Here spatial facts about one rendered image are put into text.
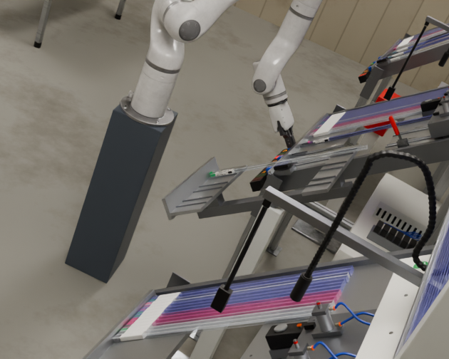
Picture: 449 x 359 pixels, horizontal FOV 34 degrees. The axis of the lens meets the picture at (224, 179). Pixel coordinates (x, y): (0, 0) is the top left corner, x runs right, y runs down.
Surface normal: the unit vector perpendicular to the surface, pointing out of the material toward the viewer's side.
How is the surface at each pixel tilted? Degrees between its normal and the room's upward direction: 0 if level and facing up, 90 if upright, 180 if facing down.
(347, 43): 90
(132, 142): 90
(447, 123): 90
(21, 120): 0
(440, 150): 90
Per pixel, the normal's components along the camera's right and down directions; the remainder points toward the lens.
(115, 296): 0.34, -0.79
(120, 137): -0.26, 0.44
